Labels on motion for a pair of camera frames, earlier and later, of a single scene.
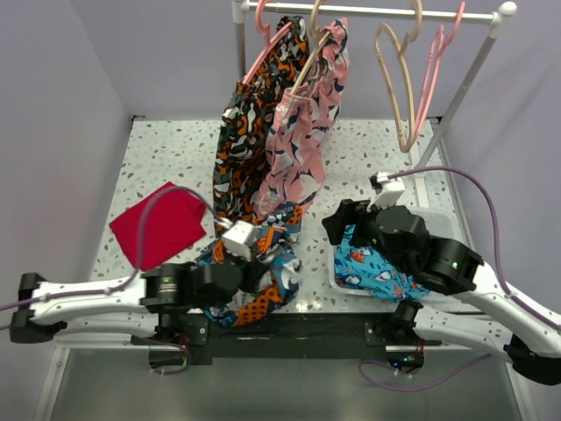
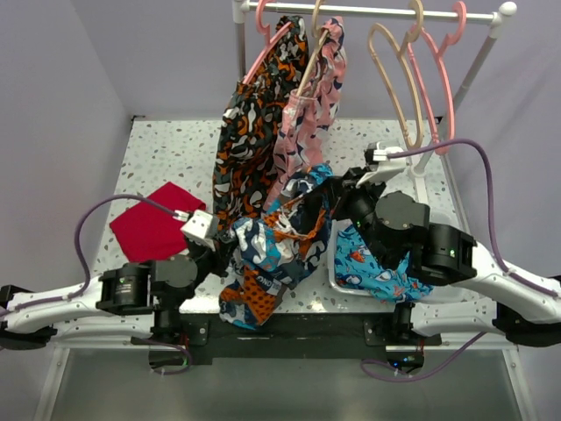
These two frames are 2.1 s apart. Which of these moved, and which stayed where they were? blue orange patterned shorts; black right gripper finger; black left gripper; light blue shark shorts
Moved: black right gripper finger; blue orange patterned shorts; black left gripper
Stayed: light blue shark shorts
